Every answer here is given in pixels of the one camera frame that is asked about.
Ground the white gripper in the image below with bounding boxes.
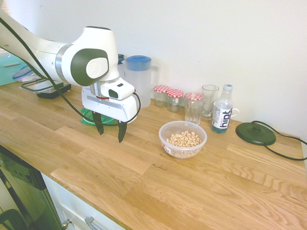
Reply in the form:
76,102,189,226
81,86,140,144

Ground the green round container lid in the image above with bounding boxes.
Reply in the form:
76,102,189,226
80,107,116,126

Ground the clear pitcher blue lid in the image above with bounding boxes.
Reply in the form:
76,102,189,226
124,55,160,109

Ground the clear round food container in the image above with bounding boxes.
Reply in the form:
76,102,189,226
158,120,208,159

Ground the glass jar red checkered lid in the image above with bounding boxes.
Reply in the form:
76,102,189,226
153,85,170,107
166,88,185,113
184,92,205,108

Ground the dark round lid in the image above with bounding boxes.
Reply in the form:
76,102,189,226
235,121,277,146

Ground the white kitchen cabinet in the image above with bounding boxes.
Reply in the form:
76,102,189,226
42,172,125,230

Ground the faceted drinking glass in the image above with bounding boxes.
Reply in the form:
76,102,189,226
184,99,206,126

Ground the clear zip bag blue seal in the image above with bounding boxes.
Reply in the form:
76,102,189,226
12,66,41,83

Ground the tall footed drinking glass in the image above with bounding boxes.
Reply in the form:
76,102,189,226
201,84,220,120

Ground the steel front appliance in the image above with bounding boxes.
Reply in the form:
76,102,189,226
0,145,63,230

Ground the metal cabinet knob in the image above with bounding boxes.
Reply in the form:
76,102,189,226
60,218,72,230

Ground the hint water bottle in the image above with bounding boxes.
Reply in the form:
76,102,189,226
211,83,235,134

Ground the teal mat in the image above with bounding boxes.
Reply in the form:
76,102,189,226
0,51,32,86

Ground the white mug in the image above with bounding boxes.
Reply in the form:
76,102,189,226
213,102,240,118

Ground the dark green curved object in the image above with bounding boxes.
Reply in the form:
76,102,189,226
0,208,30,230

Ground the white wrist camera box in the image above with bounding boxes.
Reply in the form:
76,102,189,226
100,78,136,101

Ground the ring cereal pile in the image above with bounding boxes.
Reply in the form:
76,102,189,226
166,130,201,159

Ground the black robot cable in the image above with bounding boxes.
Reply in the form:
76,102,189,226
0,17,142,125

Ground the metal drawer handle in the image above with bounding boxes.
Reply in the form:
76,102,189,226
84,216,106,230

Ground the black kettle power cord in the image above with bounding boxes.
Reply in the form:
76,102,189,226
253,120,307,161

